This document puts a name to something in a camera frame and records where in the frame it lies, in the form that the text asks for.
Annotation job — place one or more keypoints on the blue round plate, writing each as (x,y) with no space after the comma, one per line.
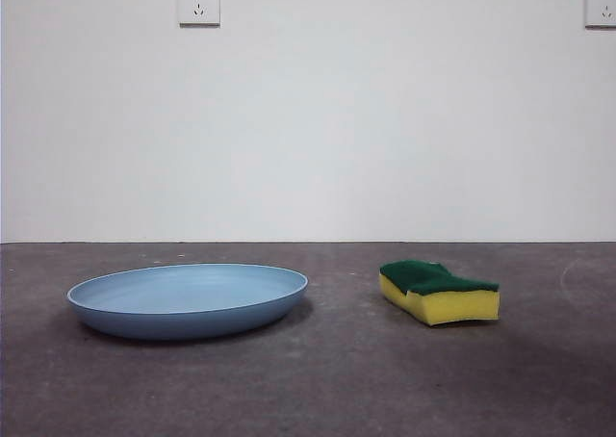
(183,307)

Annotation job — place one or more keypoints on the yellow sponge with green scourer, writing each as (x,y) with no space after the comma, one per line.
(447,307)

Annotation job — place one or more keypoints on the white wall socket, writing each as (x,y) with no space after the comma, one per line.
(199,4)
(601,8)

